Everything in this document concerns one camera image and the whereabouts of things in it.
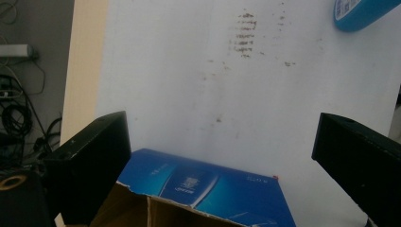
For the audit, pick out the blue container with white label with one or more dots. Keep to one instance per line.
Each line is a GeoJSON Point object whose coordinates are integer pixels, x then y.
{"type": "Point", "coordinates": [362, 17]}

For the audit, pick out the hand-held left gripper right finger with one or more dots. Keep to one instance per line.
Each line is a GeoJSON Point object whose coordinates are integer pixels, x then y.
{"type": "Point", "coordinates": [362, 157]}

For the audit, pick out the white table mat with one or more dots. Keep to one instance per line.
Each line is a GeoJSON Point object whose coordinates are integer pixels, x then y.
{"type": "Point", "coordinates": [189, 78]}

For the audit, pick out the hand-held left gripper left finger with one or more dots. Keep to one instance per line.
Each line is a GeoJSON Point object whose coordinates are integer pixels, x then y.
{"type": "Point", "coordinates": [85, 164]}

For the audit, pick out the silver power strip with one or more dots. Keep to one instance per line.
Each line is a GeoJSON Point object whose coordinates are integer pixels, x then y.
{"type": "Point", "coordinates": [14, 50]}

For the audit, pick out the blue cardboard box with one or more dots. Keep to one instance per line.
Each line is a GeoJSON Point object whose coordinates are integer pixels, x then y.
{"type": "Point", "coordinates": [227, 195]}

